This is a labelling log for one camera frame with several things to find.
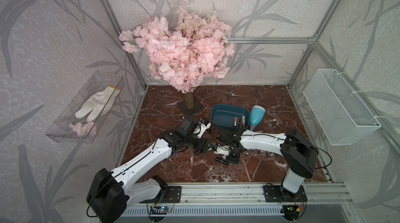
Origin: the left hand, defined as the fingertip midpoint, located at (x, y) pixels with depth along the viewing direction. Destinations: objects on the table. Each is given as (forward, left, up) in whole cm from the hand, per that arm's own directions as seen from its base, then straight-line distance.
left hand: (207, 142), depth 78 cm
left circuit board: (-27, +23, -15) cm, 38 cm away
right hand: (-2, -13, -13) cm, 19 cm away
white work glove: (+9, +48, +20) cm, 53 cm away
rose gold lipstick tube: (+20, -18, -11) cm, 29 cm away
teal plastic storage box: (+25, -10, -13) cm, 30 cm away
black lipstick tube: (-5, -7, -10) cm, 13 cm away
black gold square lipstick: (+18, -20, -11) cm, 29 cm away
